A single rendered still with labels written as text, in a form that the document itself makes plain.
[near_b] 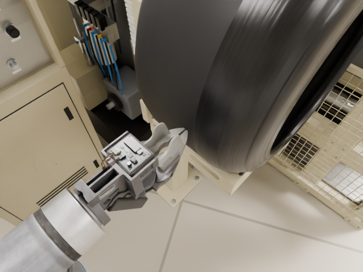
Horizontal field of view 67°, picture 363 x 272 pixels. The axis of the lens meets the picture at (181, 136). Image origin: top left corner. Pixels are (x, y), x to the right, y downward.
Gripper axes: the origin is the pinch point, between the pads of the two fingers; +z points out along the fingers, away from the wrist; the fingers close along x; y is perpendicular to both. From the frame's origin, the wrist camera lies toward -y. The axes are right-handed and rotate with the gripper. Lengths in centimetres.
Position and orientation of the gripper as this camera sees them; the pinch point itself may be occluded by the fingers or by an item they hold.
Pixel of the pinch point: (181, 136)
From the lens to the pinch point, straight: 50.7
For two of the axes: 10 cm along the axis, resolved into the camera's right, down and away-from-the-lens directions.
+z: 6.9, -6.0, 4.0
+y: 0.0, -5.6, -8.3
